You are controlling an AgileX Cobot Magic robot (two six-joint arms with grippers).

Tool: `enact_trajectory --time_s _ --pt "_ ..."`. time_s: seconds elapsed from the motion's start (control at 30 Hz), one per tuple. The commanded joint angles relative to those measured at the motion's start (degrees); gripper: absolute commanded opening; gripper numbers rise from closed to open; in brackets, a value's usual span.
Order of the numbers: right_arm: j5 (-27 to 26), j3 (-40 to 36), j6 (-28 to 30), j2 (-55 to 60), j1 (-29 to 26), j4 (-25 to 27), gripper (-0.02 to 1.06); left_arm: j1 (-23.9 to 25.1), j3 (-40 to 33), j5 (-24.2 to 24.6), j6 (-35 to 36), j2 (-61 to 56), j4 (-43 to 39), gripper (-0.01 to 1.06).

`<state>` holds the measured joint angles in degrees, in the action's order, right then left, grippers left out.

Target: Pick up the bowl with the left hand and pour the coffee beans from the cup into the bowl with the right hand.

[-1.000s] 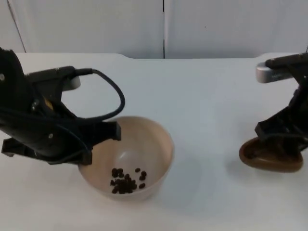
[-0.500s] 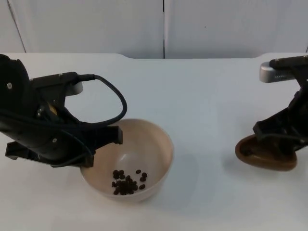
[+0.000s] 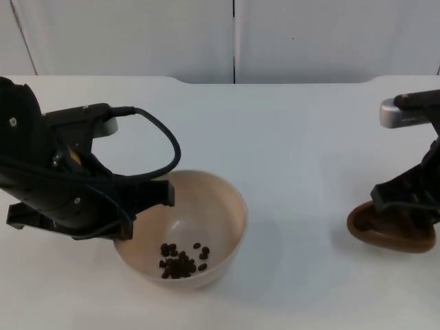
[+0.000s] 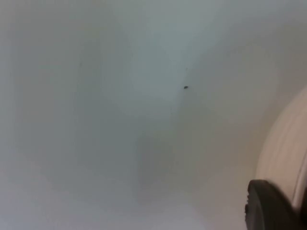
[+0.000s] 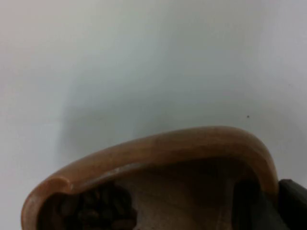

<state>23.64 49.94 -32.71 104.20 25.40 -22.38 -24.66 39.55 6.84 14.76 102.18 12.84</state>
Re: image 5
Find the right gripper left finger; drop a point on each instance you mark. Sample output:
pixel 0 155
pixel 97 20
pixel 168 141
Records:
pixel 251 206

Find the coffee beans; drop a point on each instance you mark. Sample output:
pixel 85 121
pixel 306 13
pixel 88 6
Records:
pixel 100 210

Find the dark wooden cup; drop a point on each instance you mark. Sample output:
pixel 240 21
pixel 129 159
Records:
pixel 182 148

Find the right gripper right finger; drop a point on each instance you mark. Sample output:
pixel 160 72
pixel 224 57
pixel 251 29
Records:
pixel 295 206

